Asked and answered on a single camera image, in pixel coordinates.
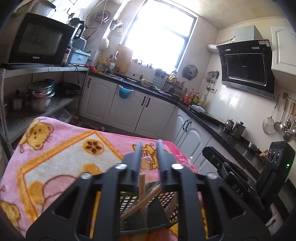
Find chopsticks pair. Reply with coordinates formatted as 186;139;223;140
120;173;162;221

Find white kitchen base cabinets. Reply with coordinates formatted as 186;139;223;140
79;74;290;237

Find pink cartoon bear blanket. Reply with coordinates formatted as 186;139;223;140
0;116;209;241

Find metal kettle on counter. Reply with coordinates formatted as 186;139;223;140
224;119;245;139

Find hanging strainer ladle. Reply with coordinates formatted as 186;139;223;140
262;96;279;135

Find green plastic utensil basket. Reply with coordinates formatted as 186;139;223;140
119;181;179;236

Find black range hood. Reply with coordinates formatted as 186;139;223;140
217;40;275;100

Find stainless steel pot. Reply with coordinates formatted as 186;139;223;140
27;80;55;113

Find blue hanging plastic bin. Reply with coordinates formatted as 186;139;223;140
118;85;134;99

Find blue plastic storage box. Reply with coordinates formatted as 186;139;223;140
67;48;91;66

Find wooden cutting board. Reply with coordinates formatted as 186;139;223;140
116;44;132;74

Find black microwave oven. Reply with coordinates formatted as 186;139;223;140
1;13;75;66

